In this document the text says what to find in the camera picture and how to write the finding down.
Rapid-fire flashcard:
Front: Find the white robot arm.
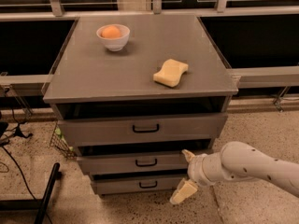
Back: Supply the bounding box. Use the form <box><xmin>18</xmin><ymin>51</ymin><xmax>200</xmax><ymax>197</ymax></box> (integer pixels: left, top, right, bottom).
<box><xmin>170</xmin><ymin>141</ymin><xmax>299</xmax><ymax>204</ymax></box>

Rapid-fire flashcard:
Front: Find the black floor cable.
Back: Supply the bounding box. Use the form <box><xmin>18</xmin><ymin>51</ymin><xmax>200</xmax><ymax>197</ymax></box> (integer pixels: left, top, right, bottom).
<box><xmin>0</xmin><ymin>143</ymin><xmax>54</xmax><ymax>224</ymax></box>

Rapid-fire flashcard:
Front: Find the orange fruit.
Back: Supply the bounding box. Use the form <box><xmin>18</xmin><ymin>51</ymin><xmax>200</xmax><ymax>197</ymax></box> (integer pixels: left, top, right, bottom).
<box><xmin>101</xmin><ymin>25</ymin><xmax>121</xmax><ymax>39</ymax></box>

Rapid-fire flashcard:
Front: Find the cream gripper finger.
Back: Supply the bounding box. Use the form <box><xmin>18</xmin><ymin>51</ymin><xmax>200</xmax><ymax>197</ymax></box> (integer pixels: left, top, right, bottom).
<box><xmin>170</xmin><ymin>178</ymin><xmax>198</xmax><ymax>204</ymax></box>
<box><xmin>182</xmin><ymin>149</ymin><xmax>195</xmax><ymax>163</ymax></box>

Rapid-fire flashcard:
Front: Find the yellow sponge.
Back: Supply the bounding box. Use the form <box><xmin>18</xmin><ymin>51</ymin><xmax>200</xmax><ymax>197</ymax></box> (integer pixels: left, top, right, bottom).
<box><xmin>153</xmin><ymin>59</ymin><xmax>189</xmax><ymax>88</ymax></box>

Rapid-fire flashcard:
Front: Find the black stand leg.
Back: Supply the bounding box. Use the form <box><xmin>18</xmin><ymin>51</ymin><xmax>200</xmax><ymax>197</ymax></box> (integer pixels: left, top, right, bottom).
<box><xmin>0</xmin><ymin>162</ymin><xmax>62</xmax><ymax>224</ymax></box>

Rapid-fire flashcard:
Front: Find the grey drawer cabinet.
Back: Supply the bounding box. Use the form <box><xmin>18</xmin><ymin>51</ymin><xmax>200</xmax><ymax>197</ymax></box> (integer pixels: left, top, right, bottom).
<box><xmin>42</xmin><ymin>14</ymin><xmax>239</xmax><ymax>196</ymax></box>

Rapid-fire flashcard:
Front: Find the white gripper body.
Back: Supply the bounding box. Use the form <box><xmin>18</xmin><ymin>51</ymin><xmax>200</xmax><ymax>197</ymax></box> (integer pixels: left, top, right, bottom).
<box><xmin>188</xmin><ymin>154</ymin><xmax>214</xmax><ymax>187</ymax></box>

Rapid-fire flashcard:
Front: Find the metal rail bracket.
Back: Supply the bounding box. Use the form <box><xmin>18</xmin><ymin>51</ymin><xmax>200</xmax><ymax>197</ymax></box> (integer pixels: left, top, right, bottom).
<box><xmin>273</xmin><ymin>86</ymin><xmax>291</xmax><ymax>112</ymax></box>

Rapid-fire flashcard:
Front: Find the grey drawer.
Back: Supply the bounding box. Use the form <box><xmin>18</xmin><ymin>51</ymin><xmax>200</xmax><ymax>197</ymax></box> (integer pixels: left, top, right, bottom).
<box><xmin>77</xmin><ymin>150</ymin><xmax>188</xmax><ymax>175</ymax></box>
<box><xmin>58</xmin><ymin>113</ymin><xmax>227</xmax><ymax>147</ymax></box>
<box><xmin>91</xmin><ymin>169</ymin><xmax>187</xmax><ymax>195</ymax></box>

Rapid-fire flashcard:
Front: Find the grey bottom drawer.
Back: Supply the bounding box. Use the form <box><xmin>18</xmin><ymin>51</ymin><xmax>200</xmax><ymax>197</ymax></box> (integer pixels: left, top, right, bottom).
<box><xmin>91</xmin><ymin>169</ymin><xmax>187</xmax><ymax>195</ymax></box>

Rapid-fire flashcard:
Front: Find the grey top drawer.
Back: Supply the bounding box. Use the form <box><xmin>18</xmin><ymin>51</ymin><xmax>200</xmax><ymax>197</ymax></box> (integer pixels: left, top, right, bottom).
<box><xmin>58</xmin><ymin>113</ymin><xmax>227</xmax><ymax>147</ymax></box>

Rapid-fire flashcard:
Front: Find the white ceramic bowl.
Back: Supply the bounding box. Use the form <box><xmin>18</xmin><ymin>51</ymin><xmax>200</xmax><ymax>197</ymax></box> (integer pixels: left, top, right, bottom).
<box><xmin>96</xmin><ymin>24</ymin><xmax>130</xmax><ymax>51</ymax></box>

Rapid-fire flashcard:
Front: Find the wire mesh basket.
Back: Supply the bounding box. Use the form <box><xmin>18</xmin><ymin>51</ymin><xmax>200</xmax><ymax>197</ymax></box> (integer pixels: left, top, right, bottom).
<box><xmin>50</xmin><ymin>126</ymin><xmax>77</xmax><ymax>160</ymax></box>

